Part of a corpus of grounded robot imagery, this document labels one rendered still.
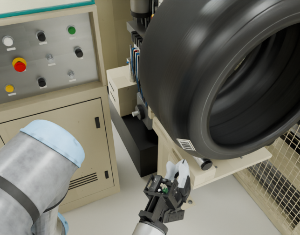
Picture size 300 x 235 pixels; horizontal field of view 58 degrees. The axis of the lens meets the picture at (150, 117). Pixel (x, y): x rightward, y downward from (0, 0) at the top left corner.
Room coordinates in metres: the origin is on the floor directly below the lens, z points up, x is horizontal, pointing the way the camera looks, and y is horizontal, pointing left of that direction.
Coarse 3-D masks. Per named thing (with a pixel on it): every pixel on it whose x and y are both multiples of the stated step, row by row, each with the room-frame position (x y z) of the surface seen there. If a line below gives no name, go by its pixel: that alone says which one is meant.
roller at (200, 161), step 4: (192, 156) 0.63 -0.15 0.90; (196, 160) 0.60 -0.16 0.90; (200, 160) 0.59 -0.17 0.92; (204, 160) 0.59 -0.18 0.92; (208, 160) 0.59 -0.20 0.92; (200, 164) 0.58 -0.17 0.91; (204, 164) 0.58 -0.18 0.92; (208, 164) 0.58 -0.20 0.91; (204, 168) 0.57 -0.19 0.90; (208, 168) 0.58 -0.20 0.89
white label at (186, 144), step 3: (177, 138) 0.52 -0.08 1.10; (180, 141) 0.52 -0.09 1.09; (183, 141) 0.52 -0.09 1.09; (186, 141) 0.51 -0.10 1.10; (189, 141) 0.51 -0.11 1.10; (180, 144) 0.53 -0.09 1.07; (183, 144) 0.52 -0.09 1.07; (186, 144) 0.52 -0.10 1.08; (189, 144) 0.51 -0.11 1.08; (183, 147) 0.53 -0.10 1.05; (186, 147) 0.52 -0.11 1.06; (189, 147) 0.52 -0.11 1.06; (192, 147) 0.51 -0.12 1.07; (192, 150) 0.52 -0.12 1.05; (195, 150) 0.52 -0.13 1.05
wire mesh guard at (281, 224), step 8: (272, 152) 0.85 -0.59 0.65; (296, 152) 0.77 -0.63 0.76; (272, 160) 0.84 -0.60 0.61; (248, 168) 0.94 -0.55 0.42; (240, 176) 0.96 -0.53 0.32; (248, 176) 0.92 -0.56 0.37; (256, 176) 0.88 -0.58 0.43; (280, 176) 0.77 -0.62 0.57; (288, 176) 0.75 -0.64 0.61; (296, 176) 0.72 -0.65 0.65; (248, 184) 0.90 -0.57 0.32; (256, 192) 0.85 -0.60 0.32; (272, 192) 0.77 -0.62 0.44; (280, 192) 0.74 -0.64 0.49; (288, 200) 0.70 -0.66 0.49; (280, 208) 0.71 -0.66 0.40; (272, 216) 0.71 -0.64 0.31; (280, 224) 0.66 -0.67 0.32; (288, 232) 0.62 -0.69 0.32; (296, 232) 0.60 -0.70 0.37
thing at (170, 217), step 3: (180, 210) 0.38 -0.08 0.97; (183, 210) 0.38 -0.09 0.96; (168, 213) 0.34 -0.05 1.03; (171, 213) 0.34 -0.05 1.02; (174, 213) 0.35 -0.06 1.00; (177, 213) 0.36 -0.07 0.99; (180, 213) 0.37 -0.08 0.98; (183, 213) 0.37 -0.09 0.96; (165, 216) 0.33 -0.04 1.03; (168, 216) 0.33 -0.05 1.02; (171, 216) 0.34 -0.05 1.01; (174, 216) 0.35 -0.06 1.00; (177, 216) 0.35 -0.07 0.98; (180, 216) 0.36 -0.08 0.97; (183, 216) 0.37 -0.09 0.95; (165, 219) 0.32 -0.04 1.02; (168, 219) 0.33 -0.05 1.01; (171, 219) 0.34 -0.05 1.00; (174, 219) 0.34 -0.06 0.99; (177, 219) 0.35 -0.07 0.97; (180, 219) 0.36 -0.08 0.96; (165, 222) 0.32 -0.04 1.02; (168, 222) 0.32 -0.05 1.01
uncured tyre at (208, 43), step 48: (192, 0) 0.67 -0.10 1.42; (240, 0) 0.59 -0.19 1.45; (288, 0) 0.59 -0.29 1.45; (144, 48) 0.70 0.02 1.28; (192, 48) 0.55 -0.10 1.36; (240, 48) 0.54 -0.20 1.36; (288, 48) 0.91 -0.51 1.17; (144, 96) 0.69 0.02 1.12; (192, 96) 0.51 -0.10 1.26; (240, 96) 0.89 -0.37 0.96; (288, 96) 0.79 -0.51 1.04; (192, 144) 0.51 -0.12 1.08; (240, 144) 0.60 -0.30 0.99
